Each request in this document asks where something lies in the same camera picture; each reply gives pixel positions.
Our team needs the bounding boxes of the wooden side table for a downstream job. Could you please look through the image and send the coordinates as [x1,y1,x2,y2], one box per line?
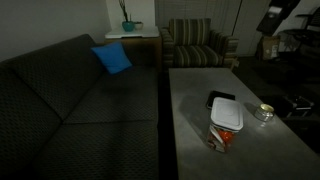
[105,32,162,72]

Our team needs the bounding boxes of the cardboard box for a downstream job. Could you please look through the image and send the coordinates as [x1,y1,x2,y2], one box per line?
[257,36,280,60]

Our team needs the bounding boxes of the small white pot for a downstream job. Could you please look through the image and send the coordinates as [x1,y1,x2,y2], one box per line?
[134,21,144,30]

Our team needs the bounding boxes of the striped armchair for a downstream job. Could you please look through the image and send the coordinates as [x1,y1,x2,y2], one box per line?
[160,18,239,70]

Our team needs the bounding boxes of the white container lid with button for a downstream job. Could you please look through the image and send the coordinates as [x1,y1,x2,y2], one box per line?
[211,97,243,132]

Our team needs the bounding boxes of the blue cushion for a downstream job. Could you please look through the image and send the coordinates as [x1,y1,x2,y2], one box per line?
[92,42,132,74]

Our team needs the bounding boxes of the clear container with snacks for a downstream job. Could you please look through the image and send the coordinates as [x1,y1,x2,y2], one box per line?
[206,124,237,153]

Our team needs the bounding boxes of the dark grey sofa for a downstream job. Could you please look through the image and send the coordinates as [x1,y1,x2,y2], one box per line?
[0,34,159,180]

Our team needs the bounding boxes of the teal plant pot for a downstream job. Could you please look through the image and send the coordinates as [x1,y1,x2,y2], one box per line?
[122,21,135,32]

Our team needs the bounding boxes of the candle in glass jar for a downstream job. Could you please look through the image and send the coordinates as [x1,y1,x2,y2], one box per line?
[254,104,274,122]

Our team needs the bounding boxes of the white tray on side table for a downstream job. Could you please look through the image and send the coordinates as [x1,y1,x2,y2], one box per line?
[105,26,159,39]

